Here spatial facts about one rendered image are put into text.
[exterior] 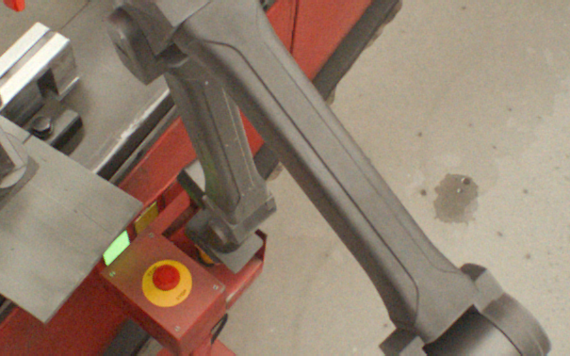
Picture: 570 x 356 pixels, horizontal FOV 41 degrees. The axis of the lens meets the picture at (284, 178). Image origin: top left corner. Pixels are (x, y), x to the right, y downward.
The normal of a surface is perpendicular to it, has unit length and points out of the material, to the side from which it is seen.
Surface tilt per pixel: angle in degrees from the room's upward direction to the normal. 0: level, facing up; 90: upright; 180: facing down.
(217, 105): 82
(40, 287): 0
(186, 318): 0
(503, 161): 0
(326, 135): 29
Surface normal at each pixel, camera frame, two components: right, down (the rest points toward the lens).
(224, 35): 0.29, -0.04
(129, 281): 0.07, -0.48
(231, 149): 0.66, 0.61
